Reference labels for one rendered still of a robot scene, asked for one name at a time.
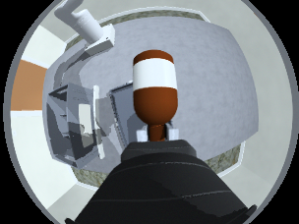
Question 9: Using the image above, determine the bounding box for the brown glass bottle with white label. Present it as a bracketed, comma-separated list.
[133, 50, 178, 141]

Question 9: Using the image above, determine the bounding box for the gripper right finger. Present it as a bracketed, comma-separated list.
[164, 123, 178, 140]

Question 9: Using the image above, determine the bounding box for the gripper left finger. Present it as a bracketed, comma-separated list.
[137, 124, 150, 141]

